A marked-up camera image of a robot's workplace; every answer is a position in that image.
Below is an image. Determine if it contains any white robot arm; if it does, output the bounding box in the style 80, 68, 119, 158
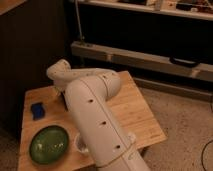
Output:
46, 59, 150, 171

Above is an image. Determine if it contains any white ceramic cup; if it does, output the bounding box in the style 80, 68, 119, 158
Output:
74, 134, 89, 155

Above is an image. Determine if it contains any grey long case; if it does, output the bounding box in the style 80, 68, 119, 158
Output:
71, 41, 213, 82

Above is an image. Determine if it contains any blue sponge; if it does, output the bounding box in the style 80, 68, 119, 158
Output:
31, 102, 45, 120

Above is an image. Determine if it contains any metal pole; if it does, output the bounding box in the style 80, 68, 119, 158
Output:
74, 0, 85, 44

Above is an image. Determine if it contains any wooden shelf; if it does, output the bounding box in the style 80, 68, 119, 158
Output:
69, 0, 213, 21

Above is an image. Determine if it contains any black case handle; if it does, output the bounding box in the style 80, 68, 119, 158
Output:
169, 57, 200, 68

